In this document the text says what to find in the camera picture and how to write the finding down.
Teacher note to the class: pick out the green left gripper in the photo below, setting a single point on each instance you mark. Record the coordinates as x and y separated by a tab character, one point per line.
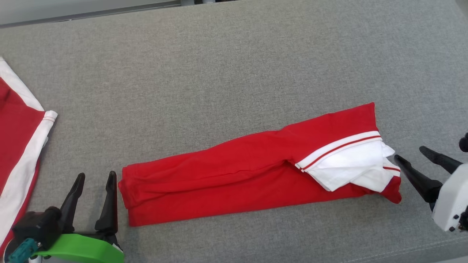
80	250

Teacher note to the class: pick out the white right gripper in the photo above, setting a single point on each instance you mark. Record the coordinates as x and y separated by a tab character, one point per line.
453	201

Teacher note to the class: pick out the red shorts with white stripe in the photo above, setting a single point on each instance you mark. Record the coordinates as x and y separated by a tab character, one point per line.
14	128

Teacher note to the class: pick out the red jersey with number print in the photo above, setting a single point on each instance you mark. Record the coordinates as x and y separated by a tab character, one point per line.
219	175

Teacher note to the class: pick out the grey fabric sofa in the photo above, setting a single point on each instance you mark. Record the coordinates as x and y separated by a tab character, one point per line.
219	73

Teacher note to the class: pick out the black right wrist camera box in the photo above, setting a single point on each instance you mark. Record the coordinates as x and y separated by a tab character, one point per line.
464	143

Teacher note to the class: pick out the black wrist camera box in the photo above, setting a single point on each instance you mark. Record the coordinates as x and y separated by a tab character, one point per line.
38	226
464	143

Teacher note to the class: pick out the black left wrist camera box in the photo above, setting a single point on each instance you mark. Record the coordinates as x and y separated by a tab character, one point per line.
38	226

